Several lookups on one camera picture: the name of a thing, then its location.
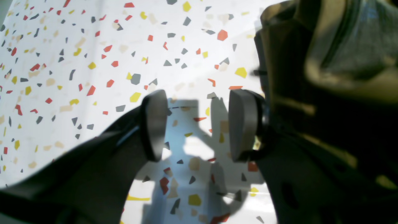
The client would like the camouflage T-shirt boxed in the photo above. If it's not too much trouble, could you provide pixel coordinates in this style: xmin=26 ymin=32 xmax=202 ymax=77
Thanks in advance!
xmin=254 ymin=0 xmax=398 ymax=224

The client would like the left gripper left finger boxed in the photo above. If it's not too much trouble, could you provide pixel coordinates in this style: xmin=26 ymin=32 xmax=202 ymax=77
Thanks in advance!
xmin=1 ymin=90 xmax=168 ymax=224

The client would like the terrazzo pattern tablecloth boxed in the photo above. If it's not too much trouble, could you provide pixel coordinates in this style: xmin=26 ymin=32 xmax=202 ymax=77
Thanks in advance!
xmin=1 ymin=0 xmax=277 ymax=224

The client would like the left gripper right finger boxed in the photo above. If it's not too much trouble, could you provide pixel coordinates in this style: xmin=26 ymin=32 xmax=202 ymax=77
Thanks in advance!
xmin=229 ymin=89 xmax=397 ymax=224

